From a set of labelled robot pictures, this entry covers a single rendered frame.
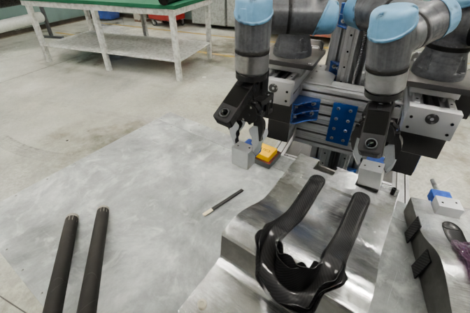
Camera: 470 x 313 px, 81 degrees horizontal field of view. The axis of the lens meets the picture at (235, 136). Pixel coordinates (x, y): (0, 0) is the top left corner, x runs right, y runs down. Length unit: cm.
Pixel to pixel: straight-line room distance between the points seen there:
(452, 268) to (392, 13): 46
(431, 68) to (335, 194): 55
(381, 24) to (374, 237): 41
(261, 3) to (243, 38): 7
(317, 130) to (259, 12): 72
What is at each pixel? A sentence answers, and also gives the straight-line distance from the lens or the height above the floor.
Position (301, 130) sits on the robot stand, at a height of 74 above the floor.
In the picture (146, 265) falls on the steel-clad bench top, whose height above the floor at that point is 80.
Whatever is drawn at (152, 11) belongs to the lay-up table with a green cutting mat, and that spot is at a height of 82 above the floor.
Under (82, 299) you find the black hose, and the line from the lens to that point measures 58.
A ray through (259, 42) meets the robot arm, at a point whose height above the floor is 122.
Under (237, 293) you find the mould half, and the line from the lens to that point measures 57.
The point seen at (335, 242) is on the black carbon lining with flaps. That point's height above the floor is 89.
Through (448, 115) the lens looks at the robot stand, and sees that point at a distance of 100.
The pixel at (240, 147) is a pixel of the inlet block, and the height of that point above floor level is 96.
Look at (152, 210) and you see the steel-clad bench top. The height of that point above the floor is 80.
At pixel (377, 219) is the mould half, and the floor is 89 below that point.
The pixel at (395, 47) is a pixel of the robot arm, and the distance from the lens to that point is 57.
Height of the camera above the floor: 137
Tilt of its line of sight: 34 degrees down
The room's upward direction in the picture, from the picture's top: straight up
